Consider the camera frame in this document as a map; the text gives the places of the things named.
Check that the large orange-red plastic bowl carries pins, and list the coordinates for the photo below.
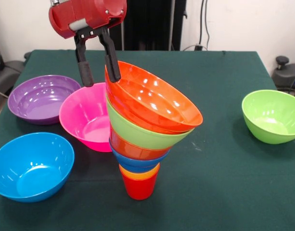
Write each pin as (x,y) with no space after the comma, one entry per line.
(149,101)

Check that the red plastic cup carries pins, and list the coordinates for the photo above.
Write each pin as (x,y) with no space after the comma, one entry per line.
(140,190)

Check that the orange plastic cup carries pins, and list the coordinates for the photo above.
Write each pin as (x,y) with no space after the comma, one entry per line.
(140,177)
(123,171)

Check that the small ribbed orange-red bowl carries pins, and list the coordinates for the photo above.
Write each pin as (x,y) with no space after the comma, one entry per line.
(132,152)

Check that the small dark blue bowl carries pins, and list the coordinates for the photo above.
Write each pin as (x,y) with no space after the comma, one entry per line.
(137,164)

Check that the dark green tablecloth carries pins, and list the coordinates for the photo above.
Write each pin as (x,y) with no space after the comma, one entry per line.
(209,192)

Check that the purple plastic bowl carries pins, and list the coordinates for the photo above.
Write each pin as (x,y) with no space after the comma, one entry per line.
(41,103)

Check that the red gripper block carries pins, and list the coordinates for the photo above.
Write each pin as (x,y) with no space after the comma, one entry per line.
(89,16)

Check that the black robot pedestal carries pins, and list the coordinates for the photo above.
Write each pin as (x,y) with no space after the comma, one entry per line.
(157,24)

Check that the green plastic bowl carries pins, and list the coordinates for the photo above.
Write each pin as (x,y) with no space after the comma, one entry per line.
(272,115)
(142,138)

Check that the pink plastic bowl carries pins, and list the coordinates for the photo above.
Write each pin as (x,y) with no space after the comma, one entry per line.
(80,113)

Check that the dark grey chair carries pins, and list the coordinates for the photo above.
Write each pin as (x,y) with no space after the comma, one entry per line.
(7,74)
(285,74)

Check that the light blue plastic bowl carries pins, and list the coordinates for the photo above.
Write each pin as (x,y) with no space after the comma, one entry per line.
(31,168)

